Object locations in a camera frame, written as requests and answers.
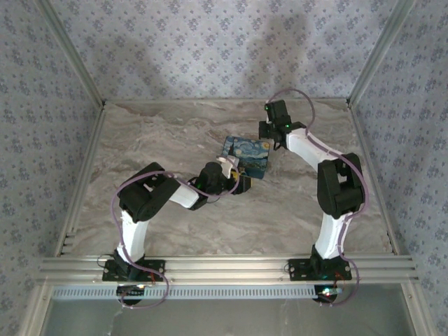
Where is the wide aluminium mounting rail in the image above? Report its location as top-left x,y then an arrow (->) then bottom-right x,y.
38,256 -> 419,284

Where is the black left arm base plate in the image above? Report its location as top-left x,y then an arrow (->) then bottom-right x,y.
101,260 -> 166,282

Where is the aluminium table back rail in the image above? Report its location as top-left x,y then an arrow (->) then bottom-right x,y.
104,99 -> 351,105

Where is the grey slotted cable duct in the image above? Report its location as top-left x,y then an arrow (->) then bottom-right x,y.
52,283 -> 337,301

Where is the starry night print box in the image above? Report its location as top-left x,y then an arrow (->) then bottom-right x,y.
219,136 -> 272,180

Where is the aluminium frame leg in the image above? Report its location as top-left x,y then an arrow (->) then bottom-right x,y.
400,282 -> 430,336
19,283 -> 53,336

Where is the aluminium table side rail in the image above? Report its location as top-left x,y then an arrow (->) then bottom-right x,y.
348,103 -> 402,256
55,103 -> 108,258

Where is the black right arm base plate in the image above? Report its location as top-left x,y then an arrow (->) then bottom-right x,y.
287,258 -> 353,281

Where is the aluminium corner post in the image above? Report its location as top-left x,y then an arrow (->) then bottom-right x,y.
34,0 -> 108,108
346,0 -> 418,108

